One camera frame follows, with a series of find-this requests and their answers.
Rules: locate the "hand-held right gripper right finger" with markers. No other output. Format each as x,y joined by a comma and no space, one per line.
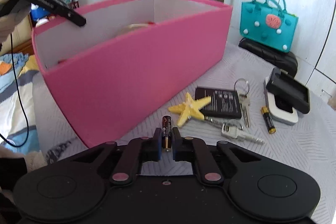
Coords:
176,144

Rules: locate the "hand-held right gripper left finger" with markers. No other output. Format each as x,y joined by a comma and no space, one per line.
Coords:
157,144

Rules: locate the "black gold battery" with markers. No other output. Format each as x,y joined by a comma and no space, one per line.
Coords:
166,132
268,120

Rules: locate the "pink storage box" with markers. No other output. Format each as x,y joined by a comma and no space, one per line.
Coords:
131,77

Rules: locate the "black charger cradle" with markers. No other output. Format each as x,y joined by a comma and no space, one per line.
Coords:
291,92

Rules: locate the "person's left hand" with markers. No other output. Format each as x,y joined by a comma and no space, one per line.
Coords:
10,26

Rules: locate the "yellow starfish hair clip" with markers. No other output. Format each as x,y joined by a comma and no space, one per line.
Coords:
187,108

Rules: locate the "wooden nightstand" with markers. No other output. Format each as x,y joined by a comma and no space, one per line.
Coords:
25,40

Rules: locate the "black phone battery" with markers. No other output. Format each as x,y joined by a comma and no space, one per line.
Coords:
223,103

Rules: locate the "blue yellow printed blanket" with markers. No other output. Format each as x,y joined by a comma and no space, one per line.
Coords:
13,87

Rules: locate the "white charger tray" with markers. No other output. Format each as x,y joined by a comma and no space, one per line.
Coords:
284,116

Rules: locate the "grey patterned bed cover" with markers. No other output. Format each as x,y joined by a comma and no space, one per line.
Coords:
288,155

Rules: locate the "black suitcase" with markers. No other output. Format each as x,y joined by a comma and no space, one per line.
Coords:
275,57

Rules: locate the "teal handbag with pompoms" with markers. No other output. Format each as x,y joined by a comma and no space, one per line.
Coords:
267,24

